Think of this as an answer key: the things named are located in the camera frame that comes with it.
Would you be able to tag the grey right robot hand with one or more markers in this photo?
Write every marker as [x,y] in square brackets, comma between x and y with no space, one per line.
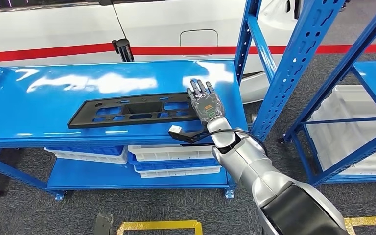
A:
[207,105]

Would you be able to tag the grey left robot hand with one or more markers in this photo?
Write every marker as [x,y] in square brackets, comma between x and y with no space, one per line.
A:
[103,225]

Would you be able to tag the black plastic plate bracket part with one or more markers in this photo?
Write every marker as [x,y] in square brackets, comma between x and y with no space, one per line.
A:
[84,118]

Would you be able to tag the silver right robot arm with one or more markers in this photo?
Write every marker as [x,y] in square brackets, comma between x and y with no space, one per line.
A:
[272,188]

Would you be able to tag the blue plastic crate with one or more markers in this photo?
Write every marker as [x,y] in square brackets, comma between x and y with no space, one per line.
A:
[168,164]
[84,150]

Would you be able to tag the large white plastic crate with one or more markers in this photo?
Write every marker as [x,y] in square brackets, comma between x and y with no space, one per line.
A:
[343,136]

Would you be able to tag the red barrier belt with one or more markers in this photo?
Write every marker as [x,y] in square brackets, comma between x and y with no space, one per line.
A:
[61,51]

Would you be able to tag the white car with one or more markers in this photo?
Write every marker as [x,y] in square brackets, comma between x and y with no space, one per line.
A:
[61,29]

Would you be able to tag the yellow floor tape square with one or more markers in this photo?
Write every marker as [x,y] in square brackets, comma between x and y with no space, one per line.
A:
[369,221]

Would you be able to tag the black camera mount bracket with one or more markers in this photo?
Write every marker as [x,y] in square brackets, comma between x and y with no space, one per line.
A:
[188,138]

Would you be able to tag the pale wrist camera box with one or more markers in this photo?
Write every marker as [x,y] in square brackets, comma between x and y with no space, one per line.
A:
[175,129]

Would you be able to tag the black barrier post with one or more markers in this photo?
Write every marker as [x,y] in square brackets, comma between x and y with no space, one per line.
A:
[124,52]

